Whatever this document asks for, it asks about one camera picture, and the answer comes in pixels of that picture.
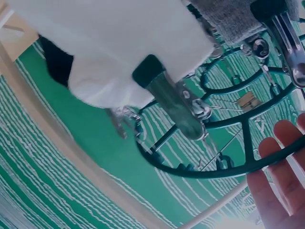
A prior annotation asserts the white sock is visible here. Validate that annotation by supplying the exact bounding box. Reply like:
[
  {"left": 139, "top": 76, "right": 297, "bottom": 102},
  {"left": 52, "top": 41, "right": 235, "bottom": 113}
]
[{"left": 7, "top": 0, "right": 215, "bottom": 108}]

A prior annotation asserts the round dark green clip hanger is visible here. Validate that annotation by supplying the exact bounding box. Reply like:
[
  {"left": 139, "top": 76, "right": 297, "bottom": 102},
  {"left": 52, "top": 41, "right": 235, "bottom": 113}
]
[{"left": 134, "top": 46, "right": 305, "bottom": 179}]

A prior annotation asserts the black sock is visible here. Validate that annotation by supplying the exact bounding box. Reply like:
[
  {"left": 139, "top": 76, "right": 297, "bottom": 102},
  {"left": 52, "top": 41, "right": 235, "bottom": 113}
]
[{"left": 39, "top": 35, "right": 75, "bottom": 89}]

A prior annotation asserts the person's right hand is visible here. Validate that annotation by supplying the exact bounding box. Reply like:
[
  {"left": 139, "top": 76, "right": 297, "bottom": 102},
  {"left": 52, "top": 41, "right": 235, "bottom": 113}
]
[{"left": 246, "top": 114, "right": 305, "bottom": 229}]

